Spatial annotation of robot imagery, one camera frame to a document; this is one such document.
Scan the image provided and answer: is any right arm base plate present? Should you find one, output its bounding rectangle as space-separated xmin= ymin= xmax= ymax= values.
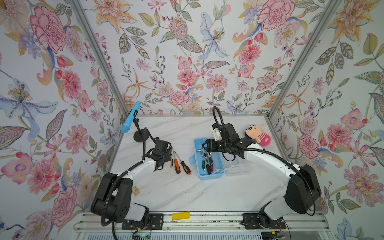
xmin=240 ymin=213 xmax=287 ymax=231

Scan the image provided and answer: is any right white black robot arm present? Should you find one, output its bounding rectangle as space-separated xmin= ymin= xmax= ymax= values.
xmin=202 ymin=107 xmax=321 ymax=229

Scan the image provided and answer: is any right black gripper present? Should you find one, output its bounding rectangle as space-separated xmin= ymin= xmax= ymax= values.
xmin=201 ymin=139 xmax=231 ymax=153

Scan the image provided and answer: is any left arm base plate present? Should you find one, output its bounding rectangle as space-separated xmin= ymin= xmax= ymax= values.
xmin=122 ymin=213 xmax=164 ymax=231

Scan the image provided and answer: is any aluminium front rail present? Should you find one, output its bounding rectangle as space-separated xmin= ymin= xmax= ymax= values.
xmin=74 ymin=212 xmax=330 ymax=234

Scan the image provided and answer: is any cartoon boy plush doll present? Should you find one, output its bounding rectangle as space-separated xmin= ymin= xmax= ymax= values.
xmin=245 ymin=125 xmax=271 ymax=147

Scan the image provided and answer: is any yellow tape label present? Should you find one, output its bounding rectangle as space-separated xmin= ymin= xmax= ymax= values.
xmin=172 ymin=212 xmax=191 ymax=221

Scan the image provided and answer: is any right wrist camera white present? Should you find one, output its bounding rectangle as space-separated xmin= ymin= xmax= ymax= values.
xmin=211 ymin=128 xmax=223 ymax=141

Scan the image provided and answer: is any orange black screwdriver right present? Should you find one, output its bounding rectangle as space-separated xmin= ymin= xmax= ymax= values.
xmin=175 ymin=152 xmax=192 ymax=176

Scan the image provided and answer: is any small wooden block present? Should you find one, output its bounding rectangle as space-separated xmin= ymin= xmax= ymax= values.
xmin=132 ymin=186 xmax=140 ymax=196

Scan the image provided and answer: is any light blue plastic toolbox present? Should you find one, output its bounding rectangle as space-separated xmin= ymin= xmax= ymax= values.
xmin=190 ymin=138 xmax=251 ymax=181

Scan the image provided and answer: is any green black screwdriver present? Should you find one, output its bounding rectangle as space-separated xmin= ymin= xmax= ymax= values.
xmin=201 ymin=151 xmax=206 ymax=171

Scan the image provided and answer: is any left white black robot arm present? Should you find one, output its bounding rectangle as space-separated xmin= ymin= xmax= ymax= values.
xmin=91 ymin=128 xmax=172 ymax=240

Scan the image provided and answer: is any black handled wrench tool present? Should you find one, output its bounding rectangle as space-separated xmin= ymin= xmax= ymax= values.
xmin=201 ymin=149 xmax=211 ymax=175

